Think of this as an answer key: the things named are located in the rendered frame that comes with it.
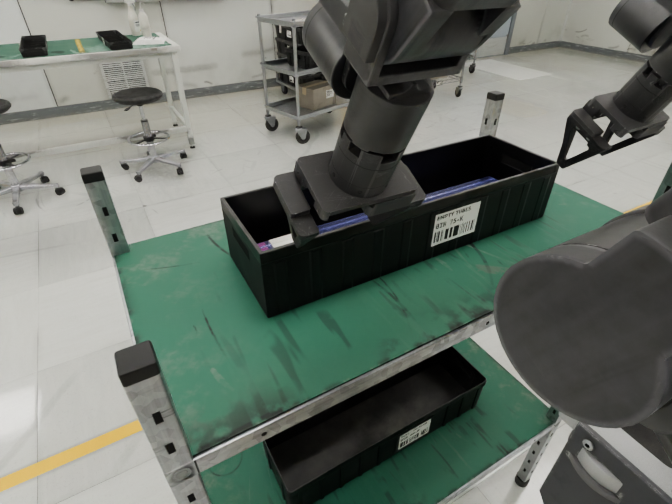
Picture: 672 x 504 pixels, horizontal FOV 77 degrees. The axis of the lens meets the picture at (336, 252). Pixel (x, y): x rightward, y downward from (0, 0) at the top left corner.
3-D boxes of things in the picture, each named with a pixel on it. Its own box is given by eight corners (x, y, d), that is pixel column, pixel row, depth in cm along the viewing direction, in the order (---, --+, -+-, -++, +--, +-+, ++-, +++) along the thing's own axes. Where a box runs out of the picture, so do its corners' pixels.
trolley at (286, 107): (262, 131, 394) (250, 9, 336) (332, 110, 446) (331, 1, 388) (299, 146, 363) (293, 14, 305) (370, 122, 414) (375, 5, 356)
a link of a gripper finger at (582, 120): (535, 151, 63) (579, 101, 55) (566, 143, 66) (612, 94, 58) (564, 186, 60) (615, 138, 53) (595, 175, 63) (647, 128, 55)
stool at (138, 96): (108, 169, 324) (82, 93, 291) (166, 149, 358) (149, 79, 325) (148, 189, 298) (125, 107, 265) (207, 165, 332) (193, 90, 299)
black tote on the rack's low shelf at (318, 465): (291, 519, 93) (288, 494, 86) (262, 453, 105) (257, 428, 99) (480, 405, 116) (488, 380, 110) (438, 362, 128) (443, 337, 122)
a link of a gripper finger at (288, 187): (265, 223, 46) (273, 165, 38) (323, 207, 49) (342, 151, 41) (289, 275, 43) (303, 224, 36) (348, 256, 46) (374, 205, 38)
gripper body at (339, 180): (292, 171, 40) (305, 110, 34) (381, 152, 44) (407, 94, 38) (320, 225, 37) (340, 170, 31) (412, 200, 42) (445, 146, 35)
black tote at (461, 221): (268, 319, 59) (259, 254, 53) (230, 256, 71) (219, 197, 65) (543, 217, 82) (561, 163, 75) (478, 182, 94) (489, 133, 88)
